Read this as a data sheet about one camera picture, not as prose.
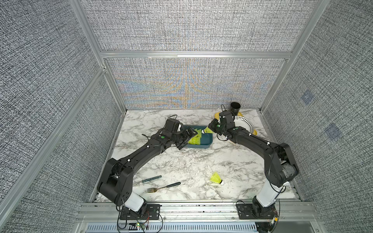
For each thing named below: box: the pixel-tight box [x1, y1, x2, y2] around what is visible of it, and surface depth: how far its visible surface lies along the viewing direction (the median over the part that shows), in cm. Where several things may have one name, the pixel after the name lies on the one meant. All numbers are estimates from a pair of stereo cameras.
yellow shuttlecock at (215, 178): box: [209, 171, 224, 185], surface depth 84 cm
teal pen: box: [141, 175, 163, 184], surface depth 86 cm
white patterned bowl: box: [232, 115, 255, 134], surface depth 111 cm
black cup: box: [230, 101, 241, 116], surface depth 112 cm
